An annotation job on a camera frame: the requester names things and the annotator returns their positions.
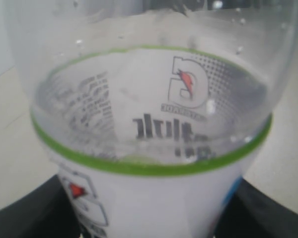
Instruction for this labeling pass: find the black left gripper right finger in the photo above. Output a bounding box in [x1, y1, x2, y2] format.
[215, 179, 298, 238]

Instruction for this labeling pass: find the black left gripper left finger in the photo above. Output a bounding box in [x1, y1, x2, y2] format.
[0, 176, 80, 238]

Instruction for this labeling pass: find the clear plastic drink bottle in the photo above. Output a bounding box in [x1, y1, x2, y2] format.
[4, 0, 298, 238]

